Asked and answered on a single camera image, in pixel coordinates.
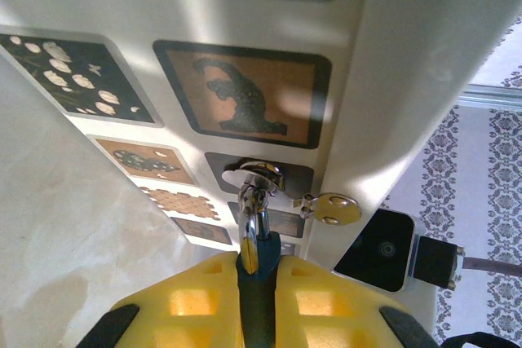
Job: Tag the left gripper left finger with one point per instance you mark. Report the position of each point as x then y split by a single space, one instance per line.
179 315

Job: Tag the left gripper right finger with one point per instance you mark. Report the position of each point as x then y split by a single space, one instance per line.
326 315

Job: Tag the silver round-head key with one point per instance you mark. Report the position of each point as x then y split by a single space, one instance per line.
338 209

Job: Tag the white box with picture tiles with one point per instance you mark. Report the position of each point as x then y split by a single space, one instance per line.
359 79

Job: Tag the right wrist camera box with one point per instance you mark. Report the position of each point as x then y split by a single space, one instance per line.
379 250

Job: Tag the aluminium frame post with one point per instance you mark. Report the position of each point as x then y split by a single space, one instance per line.
497 97

